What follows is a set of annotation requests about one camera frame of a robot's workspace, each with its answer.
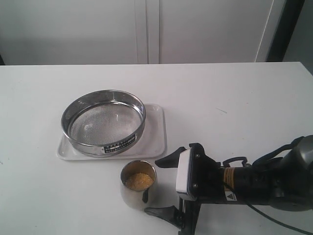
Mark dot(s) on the round stainless steel sieve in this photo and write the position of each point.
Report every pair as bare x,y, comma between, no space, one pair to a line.
104,123

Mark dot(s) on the stainless steel cup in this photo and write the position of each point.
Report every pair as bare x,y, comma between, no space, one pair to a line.
138,200

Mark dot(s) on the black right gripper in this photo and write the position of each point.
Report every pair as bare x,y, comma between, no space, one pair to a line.
208,187

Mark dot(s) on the white cabinet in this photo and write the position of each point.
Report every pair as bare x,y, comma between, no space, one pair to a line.
68,32

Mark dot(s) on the yellow and white grains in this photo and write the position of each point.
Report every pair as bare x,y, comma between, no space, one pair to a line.
139,182

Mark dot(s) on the white plastic tray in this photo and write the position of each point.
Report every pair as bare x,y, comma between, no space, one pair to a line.
152,144

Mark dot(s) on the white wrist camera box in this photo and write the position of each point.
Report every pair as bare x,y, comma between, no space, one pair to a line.
184,175

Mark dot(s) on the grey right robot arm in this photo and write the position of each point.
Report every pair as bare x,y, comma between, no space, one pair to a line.
282,179

